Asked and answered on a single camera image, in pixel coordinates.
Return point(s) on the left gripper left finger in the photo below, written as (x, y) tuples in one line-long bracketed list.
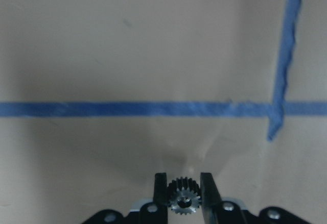
[(152, 211)]

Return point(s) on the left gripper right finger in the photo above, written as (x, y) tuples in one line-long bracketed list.
[(216, 209)]

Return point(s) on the small black bearing gear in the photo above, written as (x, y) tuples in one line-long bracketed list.
[(184, 196)]

